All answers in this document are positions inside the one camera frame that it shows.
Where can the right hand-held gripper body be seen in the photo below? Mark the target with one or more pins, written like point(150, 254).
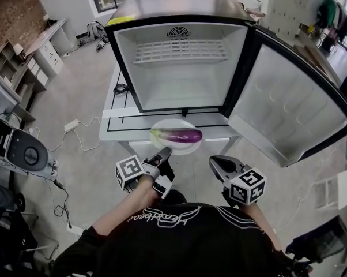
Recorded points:
point(248, 187)

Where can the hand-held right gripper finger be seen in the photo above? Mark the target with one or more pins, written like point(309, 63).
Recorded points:
point(228, 158)
point(217, 172)

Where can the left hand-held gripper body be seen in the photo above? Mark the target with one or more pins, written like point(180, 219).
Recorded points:
point(130, 172)

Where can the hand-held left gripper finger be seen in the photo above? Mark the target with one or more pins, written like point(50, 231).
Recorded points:
point(163, 156)

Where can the purple eggplant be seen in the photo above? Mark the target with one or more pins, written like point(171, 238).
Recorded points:
point(182, 136)

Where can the white round plate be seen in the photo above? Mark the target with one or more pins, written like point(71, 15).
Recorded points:
point(173, 123)

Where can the black mini fridge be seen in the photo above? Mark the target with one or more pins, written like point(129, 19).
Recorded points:
point(176, 79)

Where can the person's left forearm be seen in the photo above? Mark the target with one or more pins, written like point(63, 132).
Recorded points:
point(127, 209)

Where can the person's right forearm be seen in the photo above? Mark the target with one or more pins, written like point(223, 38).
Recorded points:
point(263, 226)

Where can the white floor tape strip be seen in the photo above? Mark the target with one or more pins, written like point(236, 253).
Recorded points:
point(216, 139)

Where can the white metal table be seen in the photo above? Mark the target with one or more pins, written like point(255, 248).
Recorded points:
point(133, 125)

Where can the black printed shirt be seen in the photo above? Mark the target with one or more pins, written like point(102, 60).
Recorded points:
point(190, 241)

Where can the white power strip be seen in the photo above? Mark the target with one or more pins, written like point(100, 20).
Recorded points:
point(72, 125)
point(75, 231)

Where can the black screen device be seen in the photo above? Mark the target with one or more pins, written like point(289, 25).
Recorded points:
point(320, 241)

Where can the black floor equipment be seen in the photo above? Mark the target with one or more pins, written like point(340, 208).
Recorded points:
point(100, 43)

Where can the wooden platform step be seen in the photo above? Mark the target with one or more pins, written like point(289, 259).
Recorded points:
point(314, 58)

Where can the black metal chair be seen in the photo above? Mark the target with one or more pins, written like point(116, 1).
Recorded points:
point(6, 241)

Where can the white drawer desk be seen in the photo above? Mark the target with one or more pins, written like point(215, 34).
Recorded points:
point(49, 53)

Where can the grey backpack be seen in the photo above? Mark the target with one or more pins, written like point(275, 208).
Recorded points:
point(94, 29)

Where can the grey cubby cabinet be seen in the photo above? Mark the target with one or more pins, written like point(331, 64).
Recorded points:
point(15, 76)

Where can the black bag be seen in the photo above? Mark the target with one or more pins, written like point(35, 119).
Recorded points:
point(328, 43)

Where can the yellow caution sign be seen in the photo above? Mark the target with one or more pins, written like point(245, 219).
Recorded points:
point(311, 29)

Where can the grey locker cabinet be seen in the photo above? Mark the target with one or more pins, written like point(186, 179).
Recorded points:
point(288, 7)

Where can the green jacket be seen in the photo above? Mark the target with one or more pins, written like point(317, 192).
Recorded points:
point(326, 13)

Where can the black coat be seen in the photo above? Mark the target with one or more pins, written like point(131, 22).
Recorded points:
point(346, 24)

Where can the metal clothes rack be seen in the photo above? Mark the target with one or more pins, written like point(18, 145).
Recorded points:
point(339, 6)

